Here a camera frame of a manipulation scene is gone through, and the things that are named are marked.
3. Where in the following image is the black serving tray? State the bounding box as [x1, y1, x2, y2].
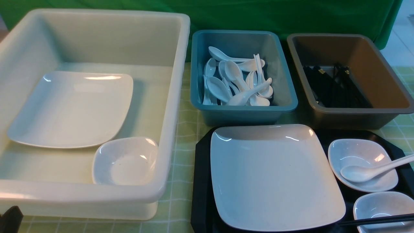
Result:
[191, 128, 414, 233]

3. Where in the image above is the brown plastic bin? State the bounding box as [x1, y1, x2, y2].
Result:
[287, 33, 413, 130]

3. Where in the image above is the teal plastic bin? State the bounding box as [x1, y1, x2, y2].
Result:
[190, 30, 298, 127]

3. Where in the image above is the black chopstick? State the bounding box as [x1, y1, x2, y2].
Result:
[337, 213, 414, 227]

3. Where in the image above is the white spoon front diagonal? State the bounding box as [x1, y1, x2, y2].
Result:
[226, 78, 273, 106]

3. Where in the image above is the pile of black chopsticks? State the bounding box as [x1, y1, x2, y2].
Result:
[303, 62, 373, 108]

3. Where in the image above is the white spoon left centre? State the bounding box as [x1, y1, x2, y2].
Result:
[206, 76, 231, 105]

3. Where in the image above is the small white bowl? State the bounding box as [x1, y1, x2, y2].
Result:
[353, 191, 414, 233]
[327, 139, 399, 193]
[92, 136, 158, 186]

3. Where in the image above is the white soup spoon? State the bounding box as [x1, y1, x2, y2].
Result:
[340, 155, 414, 183]

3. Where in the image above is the white spoon top of bin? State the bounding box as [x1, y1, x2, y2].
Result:
[208, 46, 253, 63]

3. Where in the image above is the green backdrop cloth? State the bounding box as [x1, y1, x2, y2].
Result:
[1, 0, 402, 49]

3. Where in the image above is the white square plate in tub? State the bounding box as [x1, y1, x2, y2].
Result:
[7, 71, 134, 149]

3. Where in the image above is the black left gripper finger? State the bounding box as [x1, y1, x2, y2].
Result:
[0, 205, 24, 233]

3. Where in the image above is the green checkered tablecloth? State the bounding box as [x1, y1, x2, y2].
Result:
[0, 63, 414, 233]

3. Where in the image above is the white square rice plate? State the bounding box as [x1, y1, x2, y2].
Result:
[210, 124, 346, 232]

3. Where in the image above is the small white bowl in tub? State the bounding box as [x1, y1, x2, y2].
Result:
[92, 136, 158, 186]

